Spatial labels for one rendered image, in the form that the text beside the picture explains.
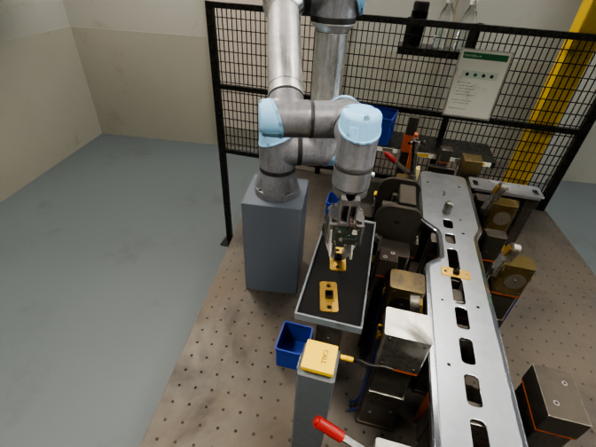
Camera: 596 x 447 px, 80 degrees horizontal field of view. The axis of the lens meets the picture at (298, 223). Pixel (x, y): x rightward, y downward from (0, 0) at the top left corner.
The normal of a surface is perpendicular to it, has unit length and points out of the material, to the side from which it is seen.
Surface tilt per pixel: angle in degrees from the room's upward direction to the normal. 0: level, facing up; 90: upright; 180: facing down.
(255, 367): 0
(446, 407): 0
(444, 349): 0
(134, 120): 90
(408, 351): 90
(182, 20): 90
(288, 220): 90
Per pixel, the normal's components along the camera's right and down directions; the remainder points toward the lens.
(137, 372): 0.05, -0.80
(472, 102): -0.25, 0.58
